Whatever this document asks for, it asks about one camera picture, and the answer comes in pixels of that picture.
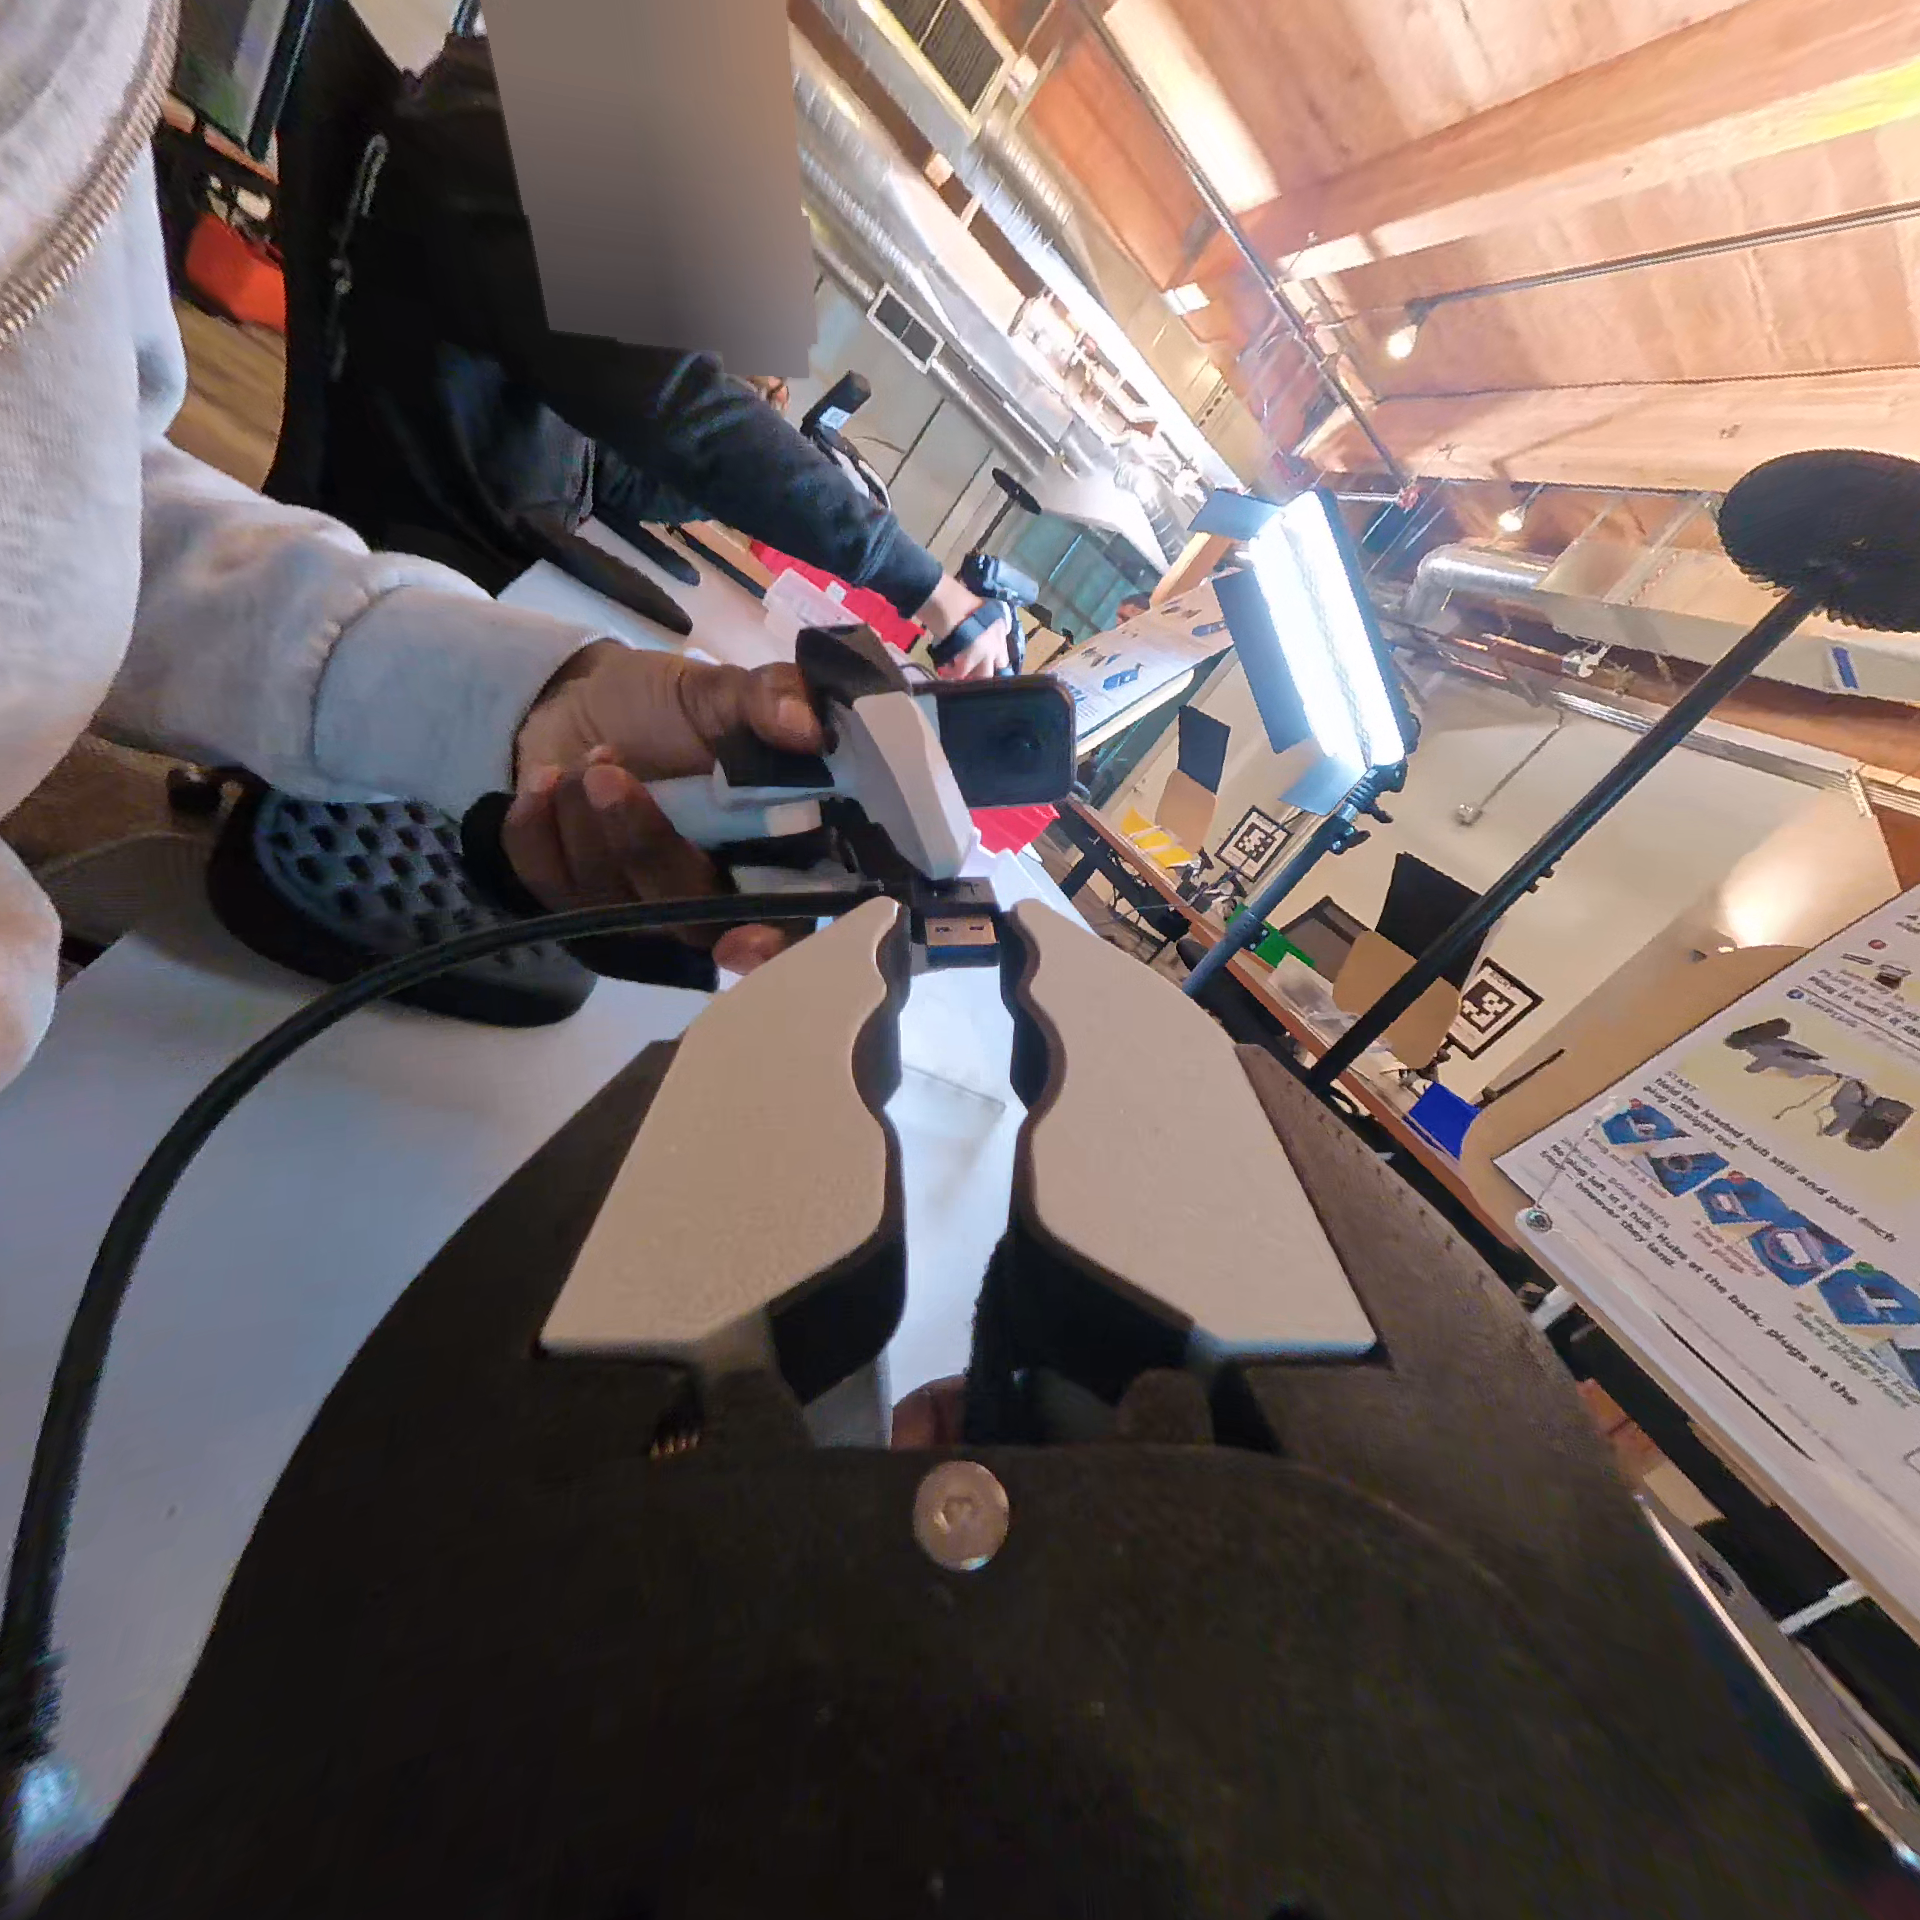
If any black round-headed pole stand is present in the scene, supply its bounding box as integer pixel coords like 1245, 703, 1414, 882
1305, 451, 1920, 1088

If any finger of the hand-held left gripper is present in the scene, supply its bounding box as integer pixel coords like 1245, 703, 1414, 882
829, 691, 980, 882

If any wooden poster board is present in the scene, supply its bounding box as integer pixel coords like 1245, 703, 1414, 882
1462, 944, 1807, 1202

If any silver ventilation duct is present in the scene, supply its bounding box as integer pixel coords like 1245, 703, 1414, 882
785, 31, 1216, 497

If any black floor lamp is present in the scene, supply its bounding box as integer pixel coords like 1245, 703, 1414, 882
960, 468, 1045, 565

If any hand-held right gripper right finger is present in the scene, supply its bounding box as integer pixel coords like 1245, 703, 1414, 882
966, 901, 1379, 1443

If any black usb cable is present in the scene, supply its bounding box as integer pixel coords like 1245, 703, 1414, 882
0, 874, 1003, 1877

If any led light panel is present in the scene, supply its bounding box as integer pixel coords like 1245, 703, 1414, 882
1190, 488, 1419, 819

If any silver duct elbow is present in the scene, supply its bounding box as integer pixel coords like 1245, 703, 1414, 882
1401, 540, 1593, 633

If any black perforated pad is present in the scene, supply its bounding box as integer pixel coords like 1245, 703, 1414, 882
208, 787, 601, 1028

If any person's left hand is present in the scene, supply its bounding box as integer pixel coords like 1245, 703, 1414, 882
502, 637, 829, 976

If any instruction poster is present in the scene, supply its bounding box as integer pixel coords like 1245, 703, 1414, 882
1048, 583, 1238, 752
1499, 885, 1920, 1643

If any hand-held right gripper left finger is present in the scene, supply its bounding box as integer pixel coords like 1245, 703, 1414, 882
536, 896, 915, 1403

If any person's white hoodie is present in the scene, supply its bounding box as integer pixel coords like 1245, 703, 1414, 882
0, 0, 377, 1081

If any black light stand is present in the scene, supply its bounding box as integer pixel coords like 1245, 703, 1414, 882
1184, 756, 1412, 1000

